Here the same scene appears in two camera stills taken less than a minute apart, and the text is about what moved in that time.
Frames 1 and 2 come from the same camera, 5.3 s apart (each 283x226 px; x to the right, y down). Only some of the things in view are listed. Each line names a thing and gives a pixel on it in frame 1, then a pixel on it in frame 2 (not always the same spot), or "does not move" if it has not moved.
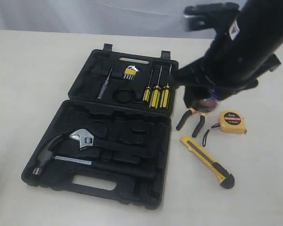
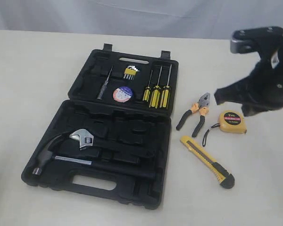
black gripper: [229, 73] → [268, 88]
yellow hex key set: [130, 72] does not move
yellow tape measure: [229, 121] does not move
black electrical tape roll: [205, 105] → [122, 94]
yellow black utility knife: [226, 180] does not move
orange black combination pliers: [186, 117] does not move
